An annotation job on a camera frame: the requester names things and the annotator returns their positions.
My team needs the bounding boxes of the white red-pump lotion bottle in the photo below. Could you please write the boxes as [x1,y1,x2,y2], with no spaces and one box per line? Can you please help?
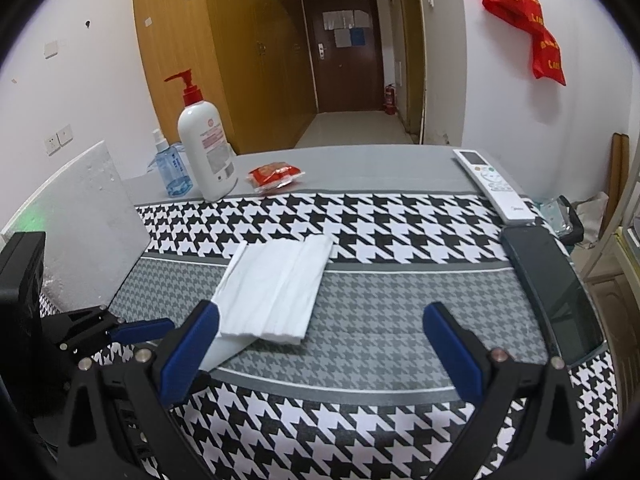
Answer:
[165,69,238,202]

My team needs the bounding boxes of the white foam box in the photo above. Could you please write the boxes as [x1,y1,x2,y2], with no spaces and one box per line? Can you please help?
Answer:
[0,141,152,321]

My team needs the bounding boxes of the black tablet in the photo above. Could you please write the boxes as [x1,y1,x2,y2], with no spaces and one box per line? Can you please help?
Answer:
[500,225,606,367]

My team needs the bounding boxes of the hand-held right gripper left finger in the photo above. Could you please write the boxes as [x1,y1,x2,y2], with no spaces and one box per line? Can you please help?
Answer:
[55,300,221,480]

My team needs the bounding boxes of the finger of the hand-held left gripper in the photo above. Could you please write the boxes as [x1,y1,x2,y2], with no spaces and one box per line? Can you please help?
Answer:
[50,306,126,333]
[59,318,177,367]

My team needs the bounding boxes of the dark brown door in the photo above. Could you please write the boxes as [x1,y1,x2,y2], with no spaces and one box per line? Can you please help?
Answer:
[301,0,385,113]

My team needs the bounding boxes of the white remote control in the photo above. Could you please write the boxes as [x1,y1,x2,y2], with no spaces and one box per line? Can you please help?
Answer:
[453,149,536,225]

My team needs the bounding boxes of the clear blue spray bottle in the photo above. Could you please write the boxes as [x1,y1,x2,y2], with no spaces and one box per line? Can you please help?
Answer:
[151,129,194,198]

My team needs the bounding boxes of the wooden wardrobe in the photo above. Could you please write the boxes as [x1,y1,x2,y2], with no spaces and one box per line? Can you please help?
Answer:
[131,0,317,156]

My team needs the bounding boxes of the wooden side door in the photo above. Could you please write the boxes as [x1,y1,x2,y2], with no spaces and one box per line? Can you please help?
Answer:
[396,0,427,143]

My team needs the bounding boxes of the white tissue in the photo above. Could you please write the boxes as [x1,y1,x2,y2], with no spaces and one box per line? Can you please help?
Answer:
[202,234,335,368]

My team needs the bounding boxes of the red snack packet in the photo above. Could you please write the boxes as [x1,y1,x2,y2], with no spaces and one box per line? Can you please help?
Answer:
[246,161,307,195]

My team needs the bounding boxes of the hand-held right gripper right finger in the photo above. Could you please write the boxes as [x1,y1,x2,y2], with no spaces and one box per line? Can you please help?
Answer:
[422,301,587,480]

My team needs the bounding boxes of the black basket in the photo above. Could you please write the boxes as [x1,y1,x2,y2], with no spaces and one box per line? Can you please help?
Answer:
[542,195,586,247]

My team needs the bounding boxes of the wooden boards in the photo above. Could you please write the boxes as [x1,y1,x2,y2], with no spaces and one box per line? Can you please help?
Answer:
[606,132,632,241]

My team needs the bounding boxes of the red hanging bag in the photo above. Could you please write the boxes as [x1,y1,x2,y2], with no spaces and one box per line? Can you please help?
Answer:
[479,0,567,86]

